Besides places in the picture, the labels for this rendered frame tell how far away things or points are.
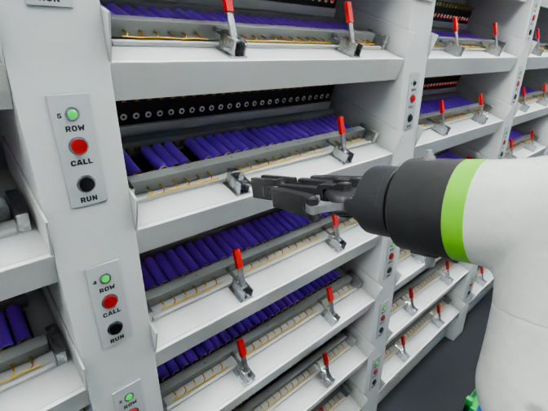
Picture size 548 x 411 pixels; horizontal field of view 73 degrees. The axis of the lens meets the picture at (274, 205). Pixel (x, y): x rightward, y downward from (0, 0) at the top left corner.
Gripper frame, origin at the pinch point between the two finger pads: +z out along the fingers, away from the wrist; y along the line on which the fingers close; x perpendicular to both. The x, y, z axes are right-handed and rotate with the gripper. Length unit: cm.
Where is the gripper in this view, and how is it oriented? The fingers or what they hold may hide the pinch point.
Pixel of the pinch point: (274, 187)
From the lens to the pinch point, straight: 53.0
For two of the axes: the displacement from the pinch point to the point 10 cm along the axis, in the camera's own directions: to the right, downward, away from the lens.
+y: 7.4, -2.5, 6.2
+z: -6.6, -1.1, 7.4
